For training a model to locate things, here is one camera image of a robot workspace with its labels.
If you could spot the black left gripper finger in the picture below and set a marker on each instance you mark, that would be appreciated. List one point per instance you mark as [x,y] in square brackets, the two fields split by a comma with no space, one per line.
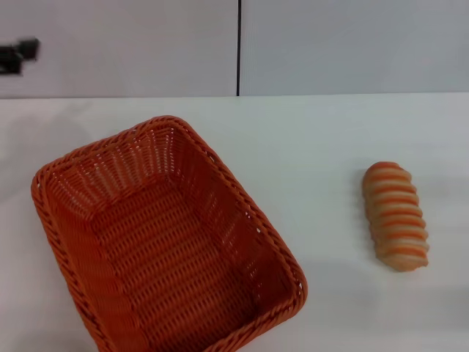
[10,60]
[30,49]

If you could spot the black vertical wall seam strip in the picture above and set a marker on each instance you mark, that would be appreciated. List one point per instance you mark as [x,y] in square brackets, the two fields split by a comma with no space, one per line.
[239,47]

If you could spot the orange woven plastic basket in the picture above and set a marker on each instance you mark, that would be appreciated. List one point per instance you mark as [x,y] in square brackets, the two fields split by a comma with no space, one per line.
[172,242]

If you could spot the striped orange and cream bread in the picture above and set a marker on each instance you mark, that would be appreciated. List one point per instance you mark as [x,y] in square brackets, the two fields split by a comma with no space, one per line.
[397,220]

